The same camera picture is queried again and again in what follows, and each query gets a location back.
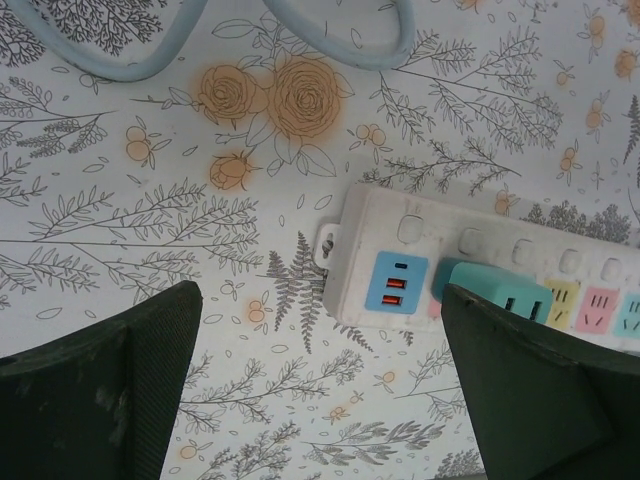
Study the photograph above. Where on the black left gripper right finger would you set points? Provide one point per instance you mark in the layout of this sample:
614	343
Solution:
550	400

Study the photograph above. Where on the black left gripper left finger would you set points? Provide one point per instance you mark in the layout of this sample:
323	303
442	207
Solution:
75	400

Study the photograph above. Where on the teal charger plug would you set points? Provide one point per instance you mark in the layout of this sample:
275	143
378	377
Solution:
480	280

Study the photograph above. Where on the white multi-colour socket power strip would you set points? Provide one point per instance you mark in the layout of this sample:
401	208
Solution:
365	225

